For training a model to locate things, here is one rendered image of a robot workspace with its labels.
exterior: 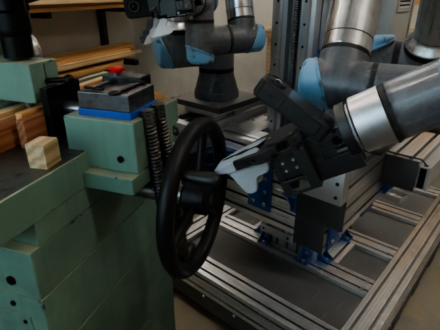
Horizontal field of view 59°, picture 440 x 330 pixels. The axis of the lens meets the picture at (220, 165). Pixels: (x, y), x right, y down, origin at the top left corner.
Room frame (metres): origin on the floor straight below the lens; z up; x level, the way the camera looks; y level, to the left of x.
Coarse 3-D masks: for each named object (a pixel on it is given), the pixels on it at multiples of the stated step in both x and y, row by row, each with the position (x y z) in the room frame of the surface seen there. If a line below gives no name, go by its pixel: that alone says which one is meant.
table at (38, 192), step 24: (0, 168) 0.54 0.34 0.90; (24, 168) 0.54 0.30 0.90; (72, 168) 0.57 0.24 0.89; (96, 168) 0.60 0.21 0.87; (0, 192) 0.46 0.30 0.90; (24, 192) 0.47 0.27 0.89; (48, 192) 0.51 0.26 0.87; (72, 192) 0.56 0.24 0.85; (120, 192) 0.56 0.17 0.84; (0, 216) 0.43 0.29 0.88; (24, 216) 0.46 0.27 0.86; (0, 240) 0.42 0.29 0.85
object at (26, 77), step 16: (0, 64) 0.69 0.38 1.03; (16, 64) 0.68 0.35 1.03; (32, 64) 0.68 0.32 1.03; (48, 64) 0.71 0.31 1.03; (0, 80) 0.69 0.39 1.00; (16, 80) 0.68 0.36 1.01; (32, 80) 0.67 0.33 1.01; (0, 96) 0.69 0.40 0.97; (16, 96) 0.68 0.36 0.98; (32, 96) 0.67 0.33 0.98
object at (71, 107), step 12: (60, 84) 0.69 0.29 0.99; (48, 96) 0.66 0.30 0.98; (60, 96) 0.69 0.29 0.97; (72, 96) 0.72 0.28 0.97; (48, 108) 0.66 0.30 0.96; (60, 108) 0.68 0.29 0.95; (72, 108) 0.68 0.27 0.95; (48, 120) 0.66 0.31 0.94; (60, 120) 0.68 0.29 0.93; (48, 132) 0.66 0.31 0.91; (60, 132) 0.67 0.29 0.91
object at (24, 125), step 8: (40, 112) 0.67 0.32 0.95; (16, 120) 0.62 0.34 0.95; (24, 120) 0.62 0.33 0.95; (32, 120) 0.64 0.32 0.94; (40, 120) 0.65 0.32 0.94; (24, 128) 0.62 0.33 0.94; (32, 128) 0.63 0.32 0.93; (40, 128) 0.65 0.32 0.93; (24, 136) 0.62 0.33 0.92; (32, 136) 0.63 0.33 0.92; (48, 136) 0.66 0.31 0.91; (24, 144) 0.62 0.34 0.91
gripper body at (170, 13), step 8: (152, 0) 0.86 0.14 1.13; (160, 0) 0.86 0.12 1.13; (168, 0) 0.85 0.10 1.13; (176, 0) 0.85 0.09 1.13; (184, 0) 0.88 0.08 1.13; (192, 0) 0.89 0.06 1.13; (200, 0) 0.93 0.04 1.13; (152, 8) 0.86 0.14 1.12; (160, 8) 0.86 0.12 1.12; (168, 8) 0.86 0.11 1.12; (176, 8) 0.84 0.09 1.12; (184, 8) 0.84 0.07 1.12; (192, 8) 0.89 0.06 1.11; (152, 16) 0.87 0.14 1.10; (160, 16) 0.86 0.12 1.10; (168, 16) 0.85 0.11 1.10; (176, 16) 0.88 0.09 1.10; (184, 16) 0.95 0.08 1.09
